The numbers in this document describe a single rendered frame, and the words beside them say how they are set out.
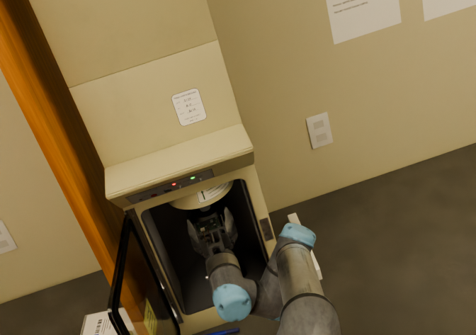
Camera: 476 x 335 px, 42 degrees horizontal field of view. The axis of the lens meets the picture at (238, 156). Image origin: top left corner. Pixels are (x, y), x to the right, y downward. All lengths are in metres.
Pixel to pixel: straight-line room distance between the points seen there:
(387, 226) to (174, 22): 0.94
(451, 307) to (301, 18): 0.86
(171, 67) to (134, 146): 0.20
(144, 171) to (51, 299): 0.84
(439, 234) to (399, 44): 0.57
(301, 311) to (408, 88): 1.14
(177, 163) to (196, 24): 0.29
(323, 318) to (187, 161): 0.47
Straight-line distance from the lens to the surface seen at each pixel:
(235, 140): 1.31
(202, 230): 1.46
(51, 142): 1.25
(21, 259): 2.08
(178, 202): 1.50
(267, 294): 1.36
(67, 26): 1.26
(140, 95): 1.31
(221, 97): 1.33
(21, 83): 1.21
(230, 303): 1.30
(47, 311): 2.02
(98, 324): 1.82
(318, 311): 1.01
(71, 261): 2.08
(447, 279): 1.71
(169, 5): 1.25
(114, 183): 1.31
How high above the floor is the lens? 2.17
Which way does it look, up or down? 32 degrees down
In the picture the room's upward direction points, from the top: 17 degrees counter-clockwise
